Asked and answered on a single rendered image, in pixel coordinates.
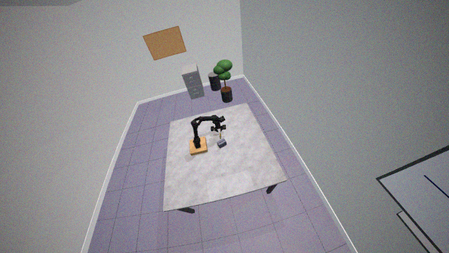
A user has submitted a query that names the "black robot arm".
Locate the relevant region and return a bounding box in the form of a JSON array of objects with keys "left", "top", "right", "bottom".
[{"left": 191, "top": 115, "right": 225, "bottom": 149}]

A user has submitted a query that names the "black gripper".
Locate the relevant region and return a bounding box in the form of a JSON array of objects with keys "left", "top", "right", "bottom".
[{"left": 211, "top": 124, "right": 226, "bottom": 132}]

